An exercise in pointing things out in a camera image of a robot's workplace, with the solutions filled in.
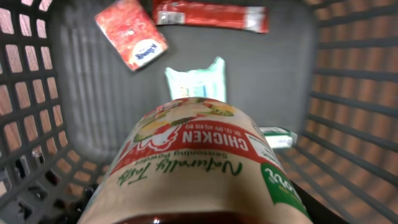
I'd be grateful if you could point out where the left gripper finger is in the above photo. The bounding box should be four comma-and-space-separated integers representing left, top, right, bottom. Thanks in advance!
292, 182, 349, 224

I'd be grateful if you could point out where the small green white box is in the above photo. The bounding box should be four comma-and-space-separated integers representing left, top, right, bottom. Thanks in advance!
260, 126, 298, 150

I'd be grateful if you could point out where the chicken seasoning jar green lid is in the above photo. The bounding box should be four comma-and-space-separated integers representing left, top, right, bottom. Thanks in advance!
80, 97, 311, 223

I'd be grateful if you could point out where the grey plastic mesh basket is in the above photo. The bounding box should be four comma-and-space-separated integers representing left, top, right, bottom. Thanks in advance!
1, 0, 397, 223

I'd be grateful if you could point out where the red tissue box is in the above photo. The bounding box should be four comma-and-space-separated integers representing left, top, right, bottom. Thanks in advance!
95, 0, 169, 71

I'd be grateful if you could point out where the mint tissue pack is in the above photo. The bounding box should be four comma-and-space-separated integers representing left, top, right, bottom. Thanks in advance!
165, 57, 226, 102

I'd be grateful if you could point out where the long red sachet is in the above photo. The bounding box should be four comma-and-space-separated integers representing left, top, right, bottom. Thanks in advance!
152, 0, 269, 34

